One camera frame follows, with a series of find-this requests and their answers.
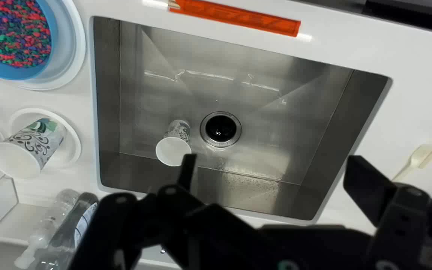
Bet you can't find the white plate under bowl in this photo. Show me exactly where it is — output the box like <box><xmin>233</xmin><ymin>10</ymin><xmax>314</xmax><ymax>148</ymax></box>
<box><xmin>0</xmin><ymin>0</ymin><xmax>88</xmax><ymax>91</ymax></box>

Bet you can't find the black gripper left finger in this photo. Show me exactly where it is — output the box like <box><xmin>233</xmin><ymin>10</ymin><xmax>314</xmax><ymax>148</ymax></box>
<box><xmin>68</xmin><ymin>153</ymin><xmax>259</xmax><ymax>270</ymax></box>

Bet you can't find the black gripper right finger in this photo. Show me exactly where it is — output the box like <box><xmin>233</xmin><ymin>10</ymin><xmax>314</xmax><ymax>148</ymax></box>
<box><xmin>343</xmin><ymin>154</ymin><xmax>432</xmax><ymax>270</ymax></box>

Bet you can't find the plain white paper cup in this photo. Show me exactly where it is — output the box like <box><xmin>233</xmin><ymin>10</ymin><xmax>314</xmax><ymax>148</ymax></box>
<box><xmin>155</xmin><ymin>118</ymin><xmax>194</xmax><ymax>168</ymax></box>

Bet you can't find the orange flat strip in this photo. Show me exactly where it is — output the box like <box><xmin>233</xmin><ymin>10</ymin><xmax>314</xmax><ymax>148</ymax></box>
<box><xmin>170</xmin><ymin>0</ymin><xmax>304</xmax><ymax>39</ymax></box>

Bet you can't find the stainless steel sink basin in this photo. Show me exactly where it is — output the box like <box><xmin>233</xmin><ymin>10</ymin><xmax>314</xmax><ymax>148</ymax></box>
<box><xmin>91</xmin><ymin>15</ymin><xmax>394</xmax><ymax>222</ymax></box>

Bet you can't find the clear plastic bottle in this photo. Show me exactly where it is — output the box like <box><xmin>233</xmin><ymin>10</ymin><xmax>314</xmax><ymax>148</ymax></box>
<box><xmin>14</xmin><ymin>187</ymin><xmax>80</xmax><ymax>270</ymax></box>

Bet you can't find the blue bowl of coloured beads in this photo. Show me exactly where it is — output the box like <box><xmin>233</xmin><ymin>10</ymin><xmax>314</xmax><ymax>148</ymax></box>
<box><xmin>0</xmin><ymin>0</ymin><xmax>73</xmax><ymax>81</ymax></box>

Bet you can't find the cream plastic spoon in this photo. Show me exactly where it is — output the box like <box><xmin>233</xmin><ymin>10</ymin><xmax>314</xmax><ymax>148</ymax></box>
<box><xmin>394</xmin><ymin>117</ymin><xmax>432</xmax><ymax>181</ymax></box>

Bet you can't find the clear glass cup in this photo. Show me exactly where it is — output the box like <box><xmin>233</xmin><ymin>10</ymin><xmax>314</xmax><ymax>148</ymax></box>
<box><xmin>0</xmin><ymin>117</ymin><xmax>67</xmax><ymax>178</ymax></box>

